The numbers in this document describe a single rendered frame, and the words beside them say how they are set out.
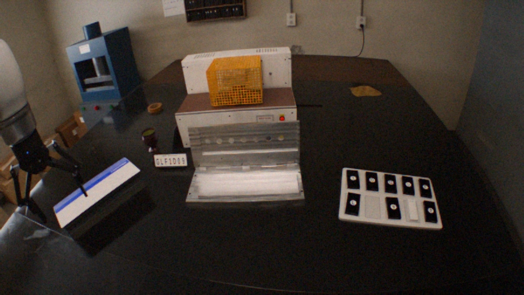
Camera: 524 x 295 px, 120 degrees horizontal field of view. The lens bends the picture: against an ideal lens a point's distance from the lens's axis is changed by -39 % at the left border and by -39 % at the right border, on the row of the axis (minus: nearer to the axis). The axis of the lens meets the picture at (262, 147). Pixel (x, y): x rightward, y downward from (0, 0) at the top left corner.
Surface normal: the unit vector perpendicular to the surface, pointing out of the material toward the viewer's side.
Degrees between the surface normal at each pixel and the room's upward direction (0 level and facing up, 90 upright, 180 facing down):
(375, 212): 0
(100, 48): 90
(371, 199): 0
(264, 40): 90
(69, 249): 0
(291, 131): 76
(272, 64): 90
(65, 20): 90
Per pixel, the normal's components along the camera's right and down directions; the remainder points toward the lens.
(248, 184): -0.06, -0.80
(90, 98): -0.15, 0.59
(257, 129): -0.02, 0.39
